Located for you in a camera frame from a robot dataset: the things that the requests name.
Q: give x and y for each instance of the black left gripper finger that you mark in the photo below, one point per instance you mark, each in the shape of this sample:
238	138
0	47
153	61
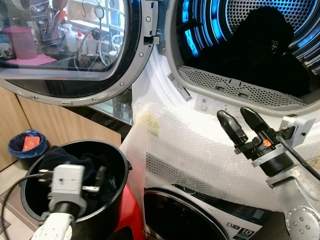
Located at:
100	179

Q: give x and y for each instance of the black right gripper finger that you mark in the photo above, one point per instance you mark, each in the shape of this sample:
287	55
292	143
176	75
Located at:
256	122
231	129

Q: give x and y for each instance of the dark navy cloth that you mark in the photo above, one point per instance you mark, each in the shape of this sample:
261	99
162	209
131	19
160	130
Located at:
62	156

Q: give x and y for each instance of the black garment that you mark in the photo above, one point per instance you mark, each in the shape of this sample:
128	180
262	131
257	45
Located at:
255	55

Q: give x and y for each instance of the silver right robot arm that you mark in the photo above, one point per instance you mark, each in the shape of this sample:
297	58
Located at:
300	200

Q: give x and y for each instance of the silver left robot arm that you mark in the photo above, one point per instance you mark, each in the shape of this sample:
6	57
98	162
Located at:
54	227

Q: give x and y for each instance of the white washing machine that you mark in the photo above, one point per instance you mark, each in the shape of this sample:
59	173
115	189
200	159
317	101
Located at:
220	220

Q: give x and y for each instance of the black laundry bucket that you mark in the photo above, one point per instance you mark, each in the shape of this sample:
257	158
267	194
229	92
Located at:
112	200

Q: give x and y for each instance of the white tumble dryer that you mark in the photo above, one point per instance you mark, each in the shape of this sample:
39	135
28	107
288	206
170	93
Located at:
280	107

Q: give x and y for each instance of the red stool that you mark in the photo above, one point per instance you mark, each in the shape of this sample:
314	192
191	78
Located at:
131	215

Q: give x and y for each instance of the clear bubble wrap sheet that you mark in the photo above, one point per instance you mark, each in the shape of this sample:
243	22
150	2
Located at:
190	155

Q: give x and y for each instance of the yellow triangle warning sticker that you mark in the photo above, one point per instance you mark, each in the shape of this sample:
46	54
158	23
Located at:
315	162

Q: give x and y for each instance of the wooden cabinet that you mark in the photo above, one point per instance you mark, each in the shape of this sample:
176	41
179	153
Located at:
60	127

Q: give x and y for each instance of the orange rubbish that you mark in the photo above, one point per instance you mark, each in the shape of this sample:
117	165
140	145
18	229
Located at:
31	144

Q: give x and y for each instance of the blue waste bin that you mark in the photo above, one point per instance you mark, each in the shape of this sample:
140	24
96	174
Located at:
17	152

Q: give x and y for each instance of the round glass dryer door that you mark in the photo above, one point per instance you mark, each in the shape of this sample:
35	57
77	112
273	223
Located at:
75	85

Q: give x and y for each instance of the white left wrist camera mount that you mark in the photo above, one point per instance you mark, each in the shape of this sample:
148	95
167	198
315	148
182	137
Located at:
67	182

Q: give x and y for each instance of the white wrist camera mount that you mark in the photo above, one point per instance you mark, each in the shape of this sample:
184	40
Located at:
299	129
67	182

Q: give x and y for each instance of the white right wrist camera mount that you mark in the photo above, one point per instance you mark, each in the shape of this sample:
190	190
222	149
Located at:
299	129

